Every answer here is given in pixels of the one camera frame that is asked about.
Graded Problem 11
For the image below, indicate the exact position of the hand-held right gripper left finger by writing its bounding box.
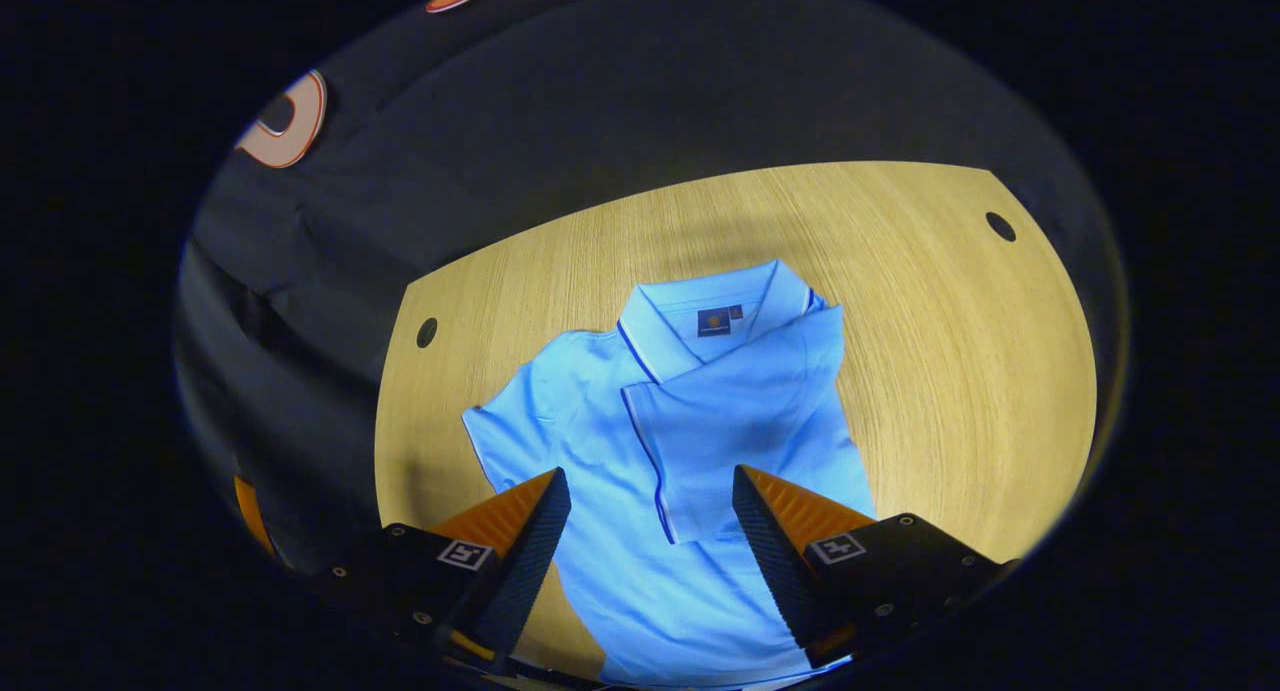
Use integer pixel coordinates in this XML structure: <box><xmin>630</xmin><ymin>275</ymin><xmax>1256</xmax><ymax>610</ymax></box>
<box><xmin>318</xmin><ymin>466</ymin><xmax>573</xmax><ymax>674</ymax></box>

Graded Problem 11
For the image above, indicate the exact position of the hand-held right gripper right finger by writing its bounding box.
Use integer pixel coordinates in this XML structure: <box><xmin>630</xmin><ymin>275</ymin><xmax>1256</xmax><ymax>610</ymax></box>
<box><xmin>732</xmin><ymin>463</ymin><xmax>1021</xmax><ymax>670</ymax></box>

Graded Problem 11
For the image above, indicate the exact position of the light blue T-shirt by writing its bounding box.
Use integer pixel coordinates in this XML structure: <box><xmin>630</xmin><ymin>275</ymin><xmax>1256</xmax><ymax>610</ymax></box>
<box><xmin>462</xmin><ymin>259</ymin><xmax>879</xmax><ymax>688</ymax></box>

